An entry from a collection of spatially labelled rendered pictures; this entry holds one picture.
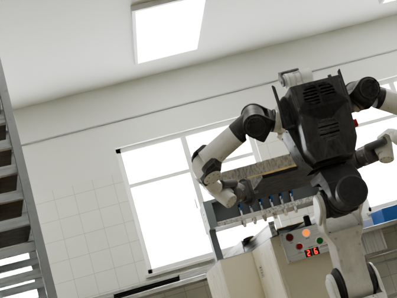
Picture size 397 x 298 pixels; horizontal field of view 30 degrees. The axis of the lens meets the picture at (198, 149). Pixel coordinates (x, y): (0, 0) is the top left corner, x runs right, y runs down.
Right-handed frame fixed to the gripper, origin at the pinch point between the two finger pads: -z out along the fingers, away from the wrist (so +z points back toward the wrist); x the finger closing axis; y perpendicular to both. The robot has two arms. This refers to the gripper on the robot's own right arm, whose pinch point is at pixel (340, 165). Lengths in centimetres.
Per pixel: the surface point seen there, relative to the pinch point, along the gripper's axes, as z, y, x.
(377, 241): -156, -322, -30
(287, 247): -35.2, 8.2, -27.8
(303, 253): -30.7, 3.8, -32.7
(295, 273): -37, 6, -40
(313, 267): -30, -1, -40
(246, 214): -89, -44, 0
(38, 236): -37, 146, -7
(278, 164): -71, -63, 23
